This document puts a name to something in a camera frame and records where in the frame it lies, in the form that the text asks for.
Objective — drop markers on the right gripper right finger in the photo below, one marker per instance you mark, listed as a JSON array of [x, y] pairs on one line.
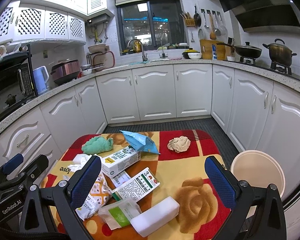
[[255, 212]]

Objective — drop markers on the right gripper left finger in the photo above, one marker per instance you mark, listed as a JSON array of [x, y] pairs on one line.
[[50, 213]]

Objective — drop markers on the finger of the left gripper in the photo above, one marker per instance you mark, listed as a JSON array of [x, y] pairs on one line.
[[30, 173], [12, 164]]

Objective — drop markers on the orange patterned snack bag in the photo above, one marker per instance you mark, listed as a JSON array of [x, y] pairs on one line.
[[98, 196]]

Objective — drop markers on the white tissue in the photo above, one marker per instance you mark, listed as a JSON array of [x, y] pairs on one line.
[[79, 162]]

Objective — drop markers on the white green plastic wrapper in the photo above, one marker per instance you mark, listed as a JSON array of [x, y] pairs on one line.
[[120, 213]]

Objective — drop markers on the white green milk carton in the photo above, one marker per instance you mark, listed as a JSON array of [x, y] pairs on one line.
[[117, 162]]

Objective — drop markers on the green towel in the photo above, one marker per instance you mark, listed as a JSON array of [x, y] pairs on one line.
[[97, 145]]

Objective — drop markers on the watermelon frost medicine box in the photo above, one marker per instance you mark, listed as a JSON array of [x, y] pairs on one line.
[[137, 187]]

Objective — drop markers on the blue snack bag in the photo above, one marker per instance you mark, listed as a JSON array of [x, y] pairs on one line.
[[140, 142]]

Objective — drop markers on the white foam sponge block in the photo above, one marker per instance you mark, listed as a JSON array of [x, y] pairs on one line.
[[155, 217]]

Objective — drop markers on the beige paper ball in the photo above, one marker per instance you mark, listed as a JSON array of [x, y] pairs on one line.
[[179, 144]]

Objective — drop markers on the beige trash bin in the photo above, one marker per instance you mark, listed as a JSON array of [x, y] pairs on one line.
[[258, 169]]

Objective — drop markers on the kitchen faucet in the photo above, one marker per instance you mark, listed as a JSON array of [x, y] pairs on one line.
[[137, 46]]

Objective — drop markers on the kitchen window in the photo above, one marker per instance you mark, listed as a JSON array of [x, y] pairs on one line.
[[153, 22]]

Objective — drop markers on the colourful rose blanket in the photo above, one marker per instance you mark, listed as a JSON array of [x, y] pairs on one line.
[[181, 176]]

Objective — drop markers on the black microwave oven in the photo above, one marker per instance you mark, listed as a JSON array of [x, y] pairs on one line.
[[17, 84]]

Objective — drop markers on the blue electric kettle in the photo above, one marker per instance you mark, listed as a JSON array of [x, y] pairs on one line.
[[41, 77]]

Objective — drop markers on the red rice cooker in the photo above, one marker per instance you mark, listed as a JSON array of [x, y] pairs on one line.
[[65, 71]]

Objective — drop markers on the white lower cabinets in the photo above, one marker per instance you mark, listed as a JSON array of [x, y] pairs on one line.
[[259, 109]]

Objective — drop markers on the dish rack with bowl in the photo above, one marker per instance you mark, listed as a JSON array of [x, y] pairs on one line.
[[100, 57]]

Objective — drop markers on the white lattice upper cabinets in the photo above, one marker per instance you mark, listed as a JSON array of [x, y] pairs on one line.
[[26, 22]]

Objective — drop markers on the gas water heater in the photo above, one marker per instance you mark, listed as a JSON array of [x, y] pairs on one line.
[[100, 17]]

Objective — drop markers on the bronze stock pot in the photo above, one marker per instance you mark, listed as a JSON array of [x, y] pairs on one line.
[[280, 53]]

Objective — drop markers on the black wok with lid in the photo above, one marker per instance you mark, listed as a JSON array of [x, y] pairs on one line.
[[245, 51]]

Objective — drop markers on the yellow black casserole pot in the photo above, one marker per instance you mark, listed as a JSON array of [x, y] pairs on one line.
[[191, 54]]

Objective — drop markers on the wooden cutting board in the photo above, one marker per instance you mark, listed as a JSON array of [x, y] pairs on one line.
[[207, 52]]

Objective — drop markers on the range hood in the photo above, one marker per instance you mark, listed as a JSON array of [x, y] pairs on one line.
[[265, 16]]

